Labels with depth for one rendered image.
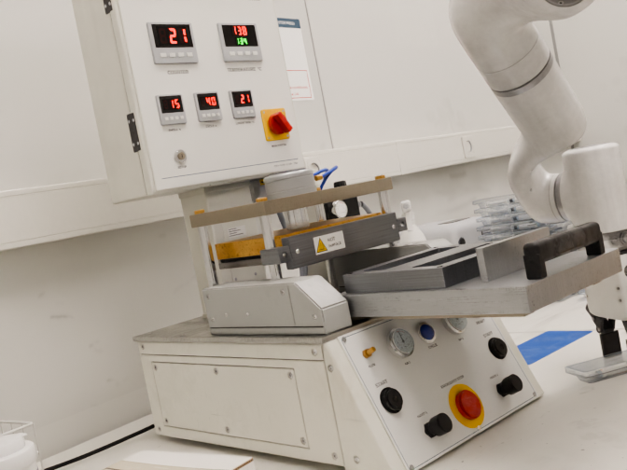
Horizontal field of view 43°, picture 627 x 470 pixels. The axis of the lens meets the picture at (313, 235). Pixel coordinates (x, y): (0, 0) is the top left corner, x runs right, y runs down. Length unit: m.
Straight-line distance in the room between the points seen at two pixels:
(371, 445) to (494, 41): 0.52
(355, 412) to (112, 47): 0.68
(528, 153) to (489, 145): 1.58
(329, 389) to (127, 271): 0.68
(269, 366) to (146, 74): 0.49
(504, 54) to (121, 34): 0.58
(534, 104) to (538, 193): 0.21
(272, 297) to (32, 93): 0.68
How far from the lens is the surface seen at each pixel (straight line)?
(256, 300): 1.09
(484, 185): 2.79
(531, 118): 1.12
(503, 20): 1.01
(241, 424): 1.18
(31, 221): 1.43
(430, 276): 0.95
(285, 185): 1.20
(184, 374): 1.26
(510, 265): 0.97
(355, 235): 1.18
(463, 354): 1.14
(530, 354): 1.48
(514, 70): 1.07
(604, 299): 1.28
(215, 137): 1.32
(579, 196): 1.25
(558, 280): 0.92
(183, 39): 1.32
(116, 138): 1.31
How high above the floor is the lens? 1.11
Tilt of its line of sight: 3 degrees down
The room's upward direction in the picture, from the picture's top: 11 degrees counter-clockwise
